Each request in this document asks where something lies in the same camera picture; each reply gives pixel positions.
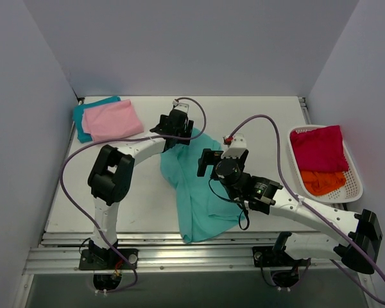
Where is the orange t shirt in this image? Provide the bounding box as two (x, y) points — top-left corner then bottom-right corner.
(301, 171), (347, 196)

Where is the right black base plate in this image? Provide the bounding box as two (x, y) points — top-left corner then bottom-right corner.
(252, 246), (308, 268)

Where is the mint green t shirt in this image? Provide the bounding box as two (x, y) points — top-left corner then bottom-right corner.
(160, 134), (241, 243)

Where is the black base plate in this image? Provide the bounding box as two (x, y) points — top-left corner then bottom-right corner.
(252, 246), (308, 268)
(78, 248), (139, 271)

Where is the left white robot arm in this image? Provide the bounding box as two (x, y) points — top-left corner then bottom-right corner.
(87, 103), (194, 269)

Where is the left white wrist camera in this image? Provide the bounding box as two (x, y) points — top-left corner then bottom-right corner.
(173, 100), (189, 114)

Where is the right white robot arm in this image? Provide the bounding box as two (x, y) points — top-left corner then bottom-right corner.
(197, 149), (382, 275)

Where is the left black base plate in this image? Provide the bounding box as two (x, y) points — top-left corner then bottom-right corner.
(78, 248), (139, 271)

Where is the magenta t shirt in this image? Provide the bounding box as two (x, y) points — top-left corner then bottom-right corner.
(289, 125), (349, 173)

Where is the pink folded t shirt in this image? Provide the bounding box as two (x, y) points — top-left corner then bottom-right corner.
(81, 99), (144, 142)

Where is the white plastic basket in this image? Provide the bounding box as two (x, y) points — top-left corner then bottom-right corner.
(287, 124), (363, 204)

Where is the thin black cable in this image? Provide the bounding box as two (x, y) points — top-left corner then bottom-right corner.
(208, 178), (250, 231)

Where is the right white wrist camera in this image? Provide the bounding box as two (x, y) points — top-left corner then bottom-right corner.
(221, 133), (247, 159)

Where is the teal folded t shirt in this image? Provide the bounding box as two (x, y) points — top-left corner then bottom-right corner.
(73, 96), (121, 143)

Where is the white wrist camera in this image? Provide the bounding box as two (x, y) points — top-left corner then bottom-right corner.
(221, 133), (247, 159)
(173, 100), (189, 114)

